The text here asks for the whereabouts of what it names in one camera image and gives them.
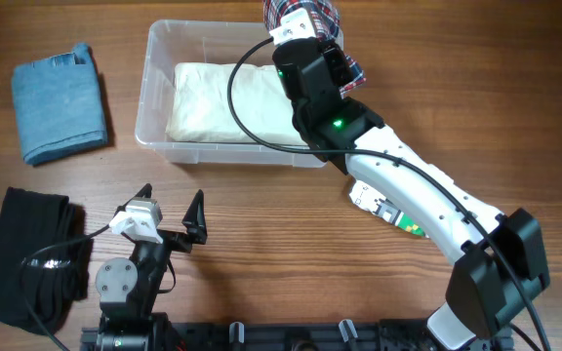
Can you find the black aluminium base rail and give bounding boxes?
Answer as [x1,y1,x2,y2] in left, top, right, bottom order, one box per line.
[79,317,515,351]

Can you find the folded black garment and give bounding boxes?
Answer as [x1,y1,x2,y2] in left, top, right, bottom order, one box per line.
[0,187,89,335]

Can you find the clear plastic storage bin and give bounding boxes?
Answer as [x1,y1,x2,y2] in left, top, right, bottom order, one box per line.
[135,19,324,168]

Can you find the red navy plaid shirt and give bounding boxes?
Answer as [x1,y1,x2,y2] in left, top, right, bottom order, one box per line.
[262,0,366,99]

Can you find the white printed t-shirt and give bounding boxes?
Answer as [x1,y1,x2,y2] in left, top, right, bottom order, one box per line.
[349,180,427,238]

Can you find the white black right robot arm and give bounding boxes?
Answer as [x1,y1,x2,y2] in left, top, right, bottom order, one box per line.
[272,38,550,350]

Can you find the cream cloth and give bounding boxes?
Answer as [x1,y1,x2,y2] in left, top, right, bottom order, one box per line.
[166,62,305,146]

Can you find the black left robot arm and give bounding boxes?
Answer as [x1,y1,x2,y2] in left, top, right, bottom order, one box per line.
[80,184,208,351]

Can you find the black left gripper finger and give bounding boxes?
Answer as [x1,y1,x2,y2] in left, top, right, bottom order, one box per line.
[115,183,153,214]
[181,189,207,234]

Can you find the folded blue denim jeans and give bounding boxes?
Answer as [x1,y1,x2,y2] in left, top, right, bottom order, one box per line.
[11,43,108,166]

